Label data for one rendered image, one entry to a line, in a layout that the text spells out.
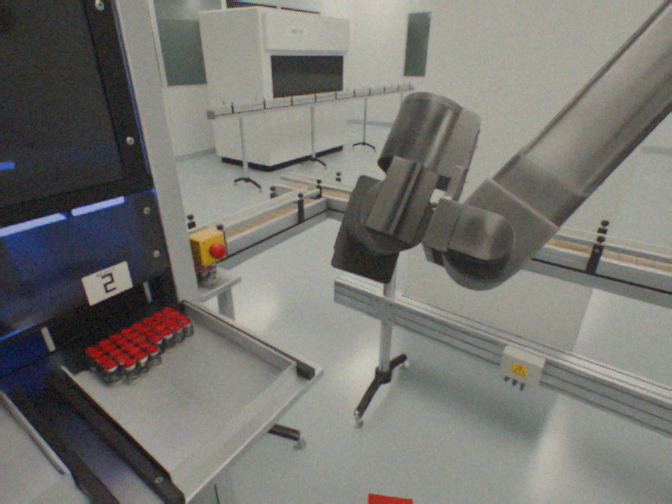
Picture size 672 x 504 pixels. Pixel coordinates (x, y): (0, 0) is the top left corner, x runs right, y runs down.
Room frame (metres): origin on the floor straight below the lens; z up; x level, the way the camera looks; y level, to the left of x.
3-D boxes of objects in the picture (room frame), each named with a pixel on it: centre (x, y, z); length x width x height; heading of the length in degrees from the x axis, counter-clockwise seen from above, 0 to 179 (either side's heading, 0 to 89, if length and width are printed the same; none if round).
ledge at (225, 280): (0.92, 0.35, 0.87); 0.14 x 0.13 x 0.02; 54
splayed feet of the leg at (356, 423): (1.36, -0.23, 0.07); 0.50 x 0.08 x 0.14; 144
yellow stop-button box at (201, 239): (0.89, 0.32, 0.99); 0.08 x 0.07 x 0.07; 54
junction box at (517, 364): (1.00, -0.62, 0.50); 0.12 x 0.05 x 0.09; 54
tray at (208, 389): (0.55, 0.28, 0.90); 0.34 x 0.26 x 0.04; 54
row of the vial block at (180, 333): (0.60, 0.35, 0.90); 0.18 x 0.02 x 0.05; 144
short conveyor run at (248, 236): (1.20, 0.27, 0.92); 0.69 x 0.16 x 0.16; 144
